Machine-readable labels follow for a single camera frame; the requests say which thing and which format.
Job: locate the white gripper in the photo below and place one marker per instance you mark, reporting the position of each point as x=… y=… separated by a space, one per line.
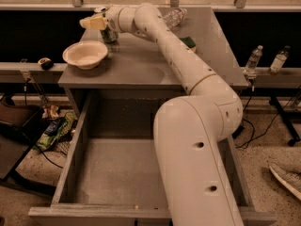
x=111 y=17

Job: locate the green soda can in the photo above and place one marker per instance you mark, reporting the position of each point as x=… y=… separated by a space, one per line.
x=108 y=35

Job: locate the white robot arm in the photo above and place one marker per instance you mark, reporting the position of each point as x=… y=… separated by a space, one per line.
x=186 y=129

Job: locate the open grey top drawer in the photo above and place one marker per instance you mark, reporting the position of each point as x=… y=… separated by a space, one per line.
x=112 y=176

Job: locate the white bowl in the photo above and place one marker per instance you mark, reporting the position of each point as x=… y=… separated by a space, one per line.
x=85 y=55

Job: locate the grey cabinet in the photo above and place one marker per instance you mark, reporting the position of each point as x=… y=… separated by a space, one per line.
x=138 y=69

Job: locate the yellow black tape measure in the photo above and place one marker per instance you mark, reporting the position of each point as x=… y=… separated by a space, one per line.
x=46 y=63

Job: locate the crushed clear plastic bottle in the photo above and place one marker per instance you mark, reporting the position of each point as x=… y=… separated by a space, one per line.
x=175 y=17

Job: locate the green and yellow sponge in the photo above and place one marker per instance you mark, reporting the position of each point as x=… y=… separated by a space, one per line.
x=189 y=43

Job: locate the crumpled snack wrapper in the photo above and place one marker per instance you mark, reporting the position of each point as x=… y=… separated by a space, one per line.
x=51 y=112

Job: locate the green snack bag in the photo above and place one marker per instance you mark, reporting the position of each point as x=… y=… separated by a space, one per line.
x=56 y=131

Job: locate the black stand leg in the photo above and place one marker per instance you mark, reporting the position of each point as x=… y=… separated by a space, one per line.
x=287 y=118

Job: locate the grey sneaker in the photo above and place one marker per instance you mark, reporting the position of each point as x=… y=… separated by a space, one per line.
x=290 y=180

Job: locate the clear water bottle on rail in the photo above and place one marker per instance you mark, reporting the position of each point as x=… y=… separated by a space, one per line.
x=253 y=61

